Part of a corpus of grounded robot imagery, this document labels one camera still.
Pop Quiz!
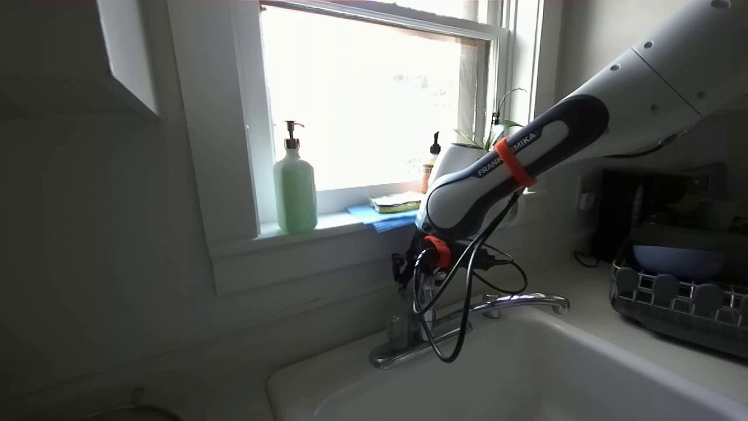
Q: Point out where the small brown pump bottle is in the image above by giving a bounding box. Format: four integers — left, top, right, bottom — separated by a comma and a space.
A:
421, 132, 442, 194

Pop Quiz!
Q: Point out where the green soap pump bottle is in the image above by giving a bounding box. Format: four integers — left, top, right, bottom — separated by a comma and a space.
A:
273, 120, 319, 235

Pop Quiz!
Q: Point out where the white sink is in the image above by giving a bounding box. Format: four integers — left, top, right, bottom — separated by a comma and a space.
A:
267, 306, 748, 421

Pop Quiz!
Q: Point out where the yellow sponge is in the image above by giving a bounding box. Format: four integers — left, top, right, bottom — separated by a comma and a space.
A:
369, 191, 423, 215

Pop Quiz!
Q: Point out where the blue cloth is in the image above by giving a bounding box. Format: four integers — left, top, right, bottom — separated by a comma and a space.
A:
345, 204, 419, 234

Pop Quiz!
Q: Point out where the white plant pot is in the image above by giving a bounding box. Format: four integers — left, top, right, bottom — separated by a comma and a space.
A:
428, 143, 522, 230

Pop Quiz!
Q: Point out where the chrome tap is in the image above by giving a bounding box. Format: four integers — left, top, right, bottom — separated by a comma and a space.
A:
369, 275, 571, 371

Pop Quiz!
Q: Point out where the green plant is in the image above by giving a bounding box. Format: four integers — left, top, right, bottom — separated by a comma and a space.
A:
455, 87, 528, 151

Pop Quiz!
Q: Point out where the window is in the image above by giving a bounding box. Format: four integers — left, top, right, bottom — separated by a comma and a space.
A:
168, 0, 563, 246

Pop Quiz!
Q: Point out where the dark coffee maker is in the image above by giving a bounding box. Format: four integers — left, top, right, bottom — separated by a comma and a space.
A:
597, 166, 732, 265

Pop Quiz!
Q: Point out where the blue bowl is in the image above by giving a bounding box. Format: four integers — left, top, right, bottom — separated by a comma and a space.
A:
632, 244, 727, 281

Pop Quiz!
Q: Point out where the grey dish rack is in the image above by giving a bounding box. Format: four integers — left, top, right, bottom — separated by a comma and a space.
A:
610, 225, 748, 359

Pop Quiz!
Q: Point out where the wall socket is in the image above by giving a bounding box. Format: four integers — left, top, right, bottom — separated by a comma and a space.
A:
577, 175, 597, 212

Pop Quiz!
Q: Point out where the white wall cabinet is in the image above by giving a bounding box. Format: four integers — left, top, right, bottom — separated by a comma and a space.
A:
95, 0, 162, 119

